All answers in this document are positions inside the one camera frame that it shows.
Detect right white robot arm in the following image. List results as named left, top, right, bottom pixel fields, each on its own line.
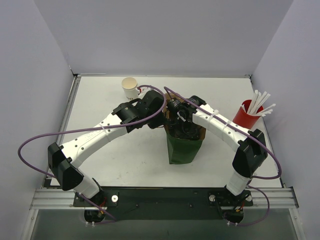
left=166, top=95, right=268, bottom=196

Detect red cup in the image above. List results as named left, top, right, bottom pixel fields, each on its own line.
left=232, top=99, right=261, bottom=129

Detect aluminium rail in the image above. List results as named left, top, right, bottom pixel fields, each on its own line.
left=30, top=188, right=299, bottom=210

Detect white wrapped straws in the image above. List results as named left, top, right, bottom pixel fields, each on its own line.
left=245, top=89, right=276, bottom=117

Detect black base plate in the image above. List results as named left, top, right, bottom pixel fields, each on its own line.
left=73, top=187, right=253, bottom=221

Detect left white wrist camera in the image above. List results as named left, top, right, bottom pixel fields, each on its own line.
left=138, top=87, right=151, bottom=99

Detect white paper cups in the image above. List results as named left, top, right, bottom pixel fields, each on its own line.
left=121, top=77, right=140, bottom=101

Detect purple cable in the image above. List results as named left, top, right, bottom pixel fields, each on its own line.
left=163, top=86, right=283, bottom=227
left=17, top=84, right=167, bottom=223

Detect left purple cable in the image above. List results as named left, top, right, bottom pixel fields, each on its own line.
left=17, top=84, right=167, bottom=223

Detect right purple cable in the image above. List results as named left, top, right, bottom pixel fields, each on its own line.
left=163, top=86, right=283, bottom=227

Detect green paper bag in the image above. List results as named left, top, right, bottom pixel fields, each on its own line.
left=163, top=93, right=206, bottom=165

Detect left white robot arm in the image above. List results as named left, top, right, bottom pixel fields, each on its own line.
left=48, top=90, right=165, bottom=206

